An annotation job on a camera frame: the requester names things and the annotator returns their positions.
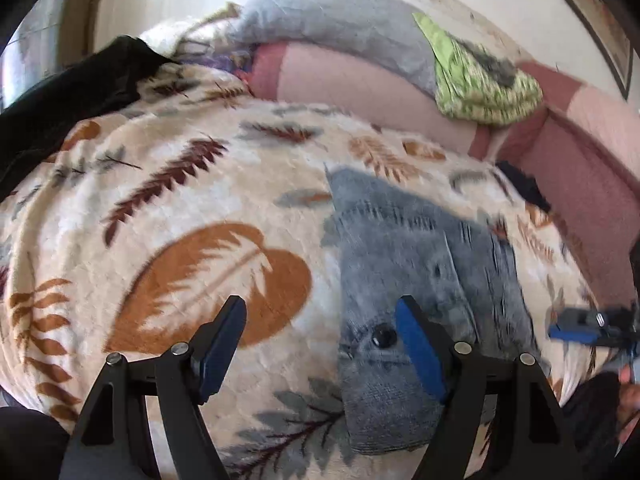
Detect window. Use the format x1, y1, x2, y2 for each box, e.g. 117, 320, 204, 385
0, 0, 66, 103

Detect person's right hand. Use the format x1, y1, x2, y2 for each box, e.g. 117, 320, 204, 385
617, 364, 640, 442

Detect pink cushion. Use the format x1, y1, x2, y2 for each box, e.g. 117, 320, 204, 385
492, 60, 640, 311

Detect black garment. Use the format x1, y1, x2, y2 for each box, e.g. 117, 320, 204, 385
0, 35, 181, 203

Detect green patterned cloth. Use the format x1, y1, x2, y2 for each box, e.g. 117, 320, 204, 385
412, 12, 544, 127

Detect dark cloth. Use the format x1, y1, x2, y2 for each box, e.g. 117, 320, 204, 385
496, 160, 552, 212

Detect dark framed wall panel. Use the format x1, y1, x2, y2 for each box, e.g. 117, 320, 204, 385
527, 0, 635, 102

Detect white crumpled cloth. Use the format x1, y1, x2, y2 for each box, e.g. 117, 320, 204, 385
140, 2, 251, 63

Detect grey quilted pillow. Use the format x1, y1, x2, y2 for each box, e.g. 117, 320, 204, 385
227, 0, 443, 106

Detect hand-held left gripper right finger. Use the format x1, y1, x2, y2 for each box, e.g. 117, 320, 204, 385
394, 295, 583, 480

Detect purple printed item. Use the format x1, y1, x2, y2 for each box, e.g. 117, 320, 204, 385
197, 49, 257, 82

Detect grey-blue denim pants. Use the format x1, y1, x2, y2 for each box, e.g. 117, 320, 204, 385
322, 165, 551, 456

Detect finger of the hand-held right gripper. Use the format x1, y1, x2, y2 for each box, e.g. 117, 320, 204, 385
547, 307, 608, 345

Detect cream leaf-print blanket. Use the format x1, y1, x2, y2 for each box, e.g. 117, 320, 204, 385
0, 62, 616, 480

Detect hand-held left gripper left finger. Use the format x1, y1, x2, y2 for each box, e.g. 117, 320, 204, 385
57, 295, 248, 480

